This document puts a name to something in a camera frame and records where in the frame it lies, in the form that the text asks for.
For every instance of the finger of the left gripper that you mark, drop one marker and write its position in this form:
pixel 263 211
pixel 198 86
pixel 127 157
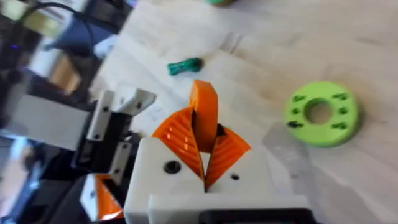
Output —
pixel 104 199

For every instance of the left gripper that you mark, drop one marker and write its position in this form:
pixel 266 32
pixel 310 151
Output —
pixel 49 121

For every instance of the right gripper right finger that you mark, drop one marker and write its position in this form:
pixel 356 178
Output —
pixel 230 155

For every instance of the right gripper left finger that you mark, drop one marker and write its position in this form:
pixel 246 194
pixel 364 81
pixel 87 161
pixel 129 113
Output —
pixel 155 174

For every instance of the orange ribbed wedge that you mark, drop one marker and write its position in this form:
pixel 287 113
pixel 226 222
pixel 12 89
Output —
pixel 205 109

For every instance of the green toy vegetable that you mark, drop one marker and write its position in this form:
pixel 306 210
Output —
pixel 219 2

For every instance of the small teal toy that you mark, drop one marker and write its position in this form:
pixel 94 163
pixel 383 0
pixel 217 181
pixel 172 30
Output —
pixel 183 66

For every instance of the green disc with holes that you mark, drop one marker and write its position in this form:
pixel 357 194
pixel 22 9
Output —
pixel 323 132

